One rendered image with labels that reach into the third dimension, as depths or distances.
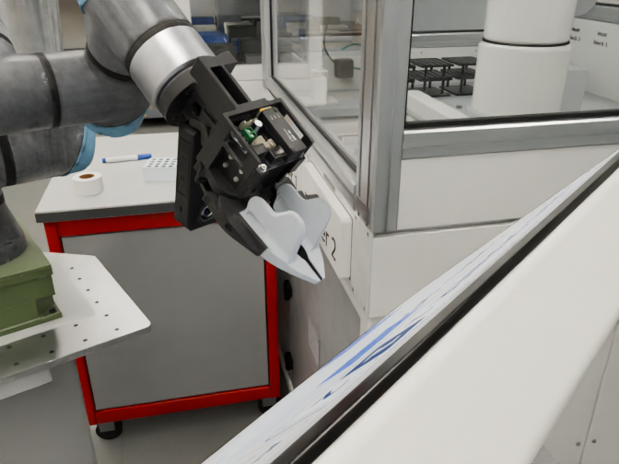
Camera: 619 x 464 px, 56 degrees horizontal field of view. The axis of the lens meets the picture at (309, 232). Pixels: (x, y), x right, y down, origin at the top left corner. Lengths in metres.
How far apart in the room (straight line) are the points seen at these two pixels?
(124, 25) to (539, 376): 0.47
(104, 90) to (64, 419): 0.71
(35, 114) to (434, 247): 0.56
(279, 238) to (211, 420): 1.46
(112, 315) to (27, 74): 0.52
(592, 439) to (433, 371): 1.18
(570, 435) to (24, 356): 0.99
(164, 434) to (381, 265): 1.19
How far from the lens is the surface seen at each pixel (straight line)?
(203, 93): 0.53
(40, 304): 1.05
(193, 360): 1.73
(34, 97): 0.63
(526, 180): 0.92
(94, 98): 0.64
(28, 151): 1.01
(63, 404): 1.17
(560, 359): 0.23
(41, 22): 0.97
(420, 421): 0.17
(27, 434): 1.19
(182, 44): 0.55
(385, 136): 0.79
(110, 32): 0.59
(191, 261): 1.56
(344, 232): 0.93
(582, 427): 1.31
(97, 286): 1.13
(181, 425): 1.93
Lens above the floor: 1.30
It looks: 25 degrees down
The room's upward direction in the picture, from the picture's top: straight up
